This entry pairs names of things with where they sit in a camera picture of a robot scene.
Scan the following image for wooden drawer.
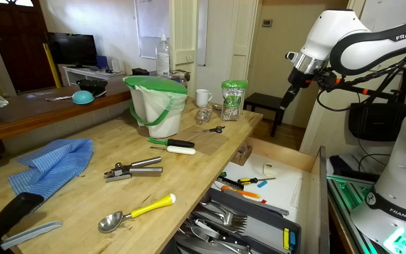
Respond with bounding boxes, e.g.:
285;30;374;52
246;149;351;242
173;137;331;254

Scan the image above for green and black peeler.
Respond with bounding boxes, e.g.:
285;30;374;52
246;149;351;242
147;137;196;148

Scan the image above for white and silver peeler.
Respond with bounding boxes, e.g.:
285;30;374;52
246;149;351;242
150;145;197;156

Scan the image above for black stool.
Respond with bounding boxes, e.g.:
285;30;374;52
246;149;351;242
243;92;285;138

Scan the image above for clear bag with green top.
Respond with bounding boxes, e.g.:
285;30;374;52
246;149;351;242
221;79;248;122

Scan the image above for white closet door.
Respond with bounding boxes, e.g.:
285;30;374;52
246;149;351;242
226;0;260;82

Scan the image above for black bag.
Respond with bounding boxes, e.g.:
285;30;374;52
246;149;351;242
348;102;406;142

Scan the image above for small wooden box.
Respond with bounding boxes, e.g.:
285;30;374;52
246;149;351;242
230;143;253;167

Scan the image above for white mug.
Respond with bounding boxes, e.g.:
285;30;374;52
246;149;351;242
195;89;213;108

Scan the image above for crushed clear plastic bottle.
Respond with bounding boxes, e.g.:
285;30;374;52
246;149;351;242
195;105;214;125

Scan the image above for yellow and black screwdriver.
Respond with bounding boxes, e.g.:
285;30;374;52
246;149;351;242
237;177;276;186

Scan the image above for clear plastic straws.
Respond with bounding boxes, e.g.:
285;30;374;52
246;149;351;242
290;178;303;209

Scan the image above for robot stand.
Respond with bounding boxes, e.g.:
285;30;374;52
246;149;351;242
326;173;406;254

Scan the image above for black and green tool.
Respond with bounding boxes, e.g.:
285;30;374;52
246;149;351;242
217;172;245;191

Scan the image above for grey knife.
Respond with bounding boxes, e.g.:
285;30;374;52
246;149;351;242
248;199;290;216

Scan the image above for clear pump bottle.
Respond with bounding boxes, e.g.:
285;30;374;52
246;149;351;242
155;30;173;78

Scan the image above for white bin with green lid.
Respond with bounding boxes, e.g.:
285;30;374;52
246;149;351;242
123;75;189;139

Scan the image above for grey cutlery tray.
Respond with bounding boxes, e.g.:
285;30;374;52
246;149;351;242
174;187;302;254

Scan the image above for whiteboard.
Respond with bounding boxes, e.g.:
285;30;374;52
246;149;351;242
134;0;170;60

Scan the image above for heap of cutlery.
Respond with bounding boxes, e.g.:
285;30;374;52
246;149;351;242
177;200;252;254

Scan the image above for silver can opener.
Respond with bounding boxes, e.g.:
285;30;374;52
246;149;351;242
104;157;164;183

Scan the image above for black tray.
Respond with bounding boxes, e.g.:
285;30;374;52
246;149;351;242
76;79;109;98

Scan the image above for white side table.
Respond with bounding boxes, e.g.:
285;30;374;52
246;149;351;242
62;65;127;87

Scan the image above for teal bowl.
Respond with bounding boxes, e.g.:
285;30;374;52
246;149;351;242
72;90;95;105

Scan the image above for black monitor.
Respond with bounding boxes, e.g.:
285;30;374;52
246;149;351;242
47;32;98;69

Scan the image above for yellow pole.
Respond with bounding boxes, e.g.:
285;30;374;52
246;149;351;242
43;43;62;89

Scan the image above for blue striped cloth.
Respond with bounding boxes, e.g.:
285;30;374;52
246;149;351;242
7;138;94;200

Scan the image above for dark wooden door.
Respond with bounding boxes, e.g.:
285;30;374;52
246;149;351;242
0;0;58;95

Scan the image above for black handle scissors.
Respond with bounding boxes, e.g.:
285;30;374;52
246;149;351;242
193;125;226;134

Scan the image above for orange handle peeler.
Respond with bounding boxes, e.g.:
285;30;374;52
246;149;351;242
220;185;261;199

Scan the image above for yellow handle ice cream scoop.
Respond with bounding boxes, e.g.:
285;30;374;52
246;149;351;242
98;193;176;233

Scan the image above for black handle tool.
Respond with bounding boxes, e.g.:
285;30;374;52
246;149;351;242
0;192;45;254

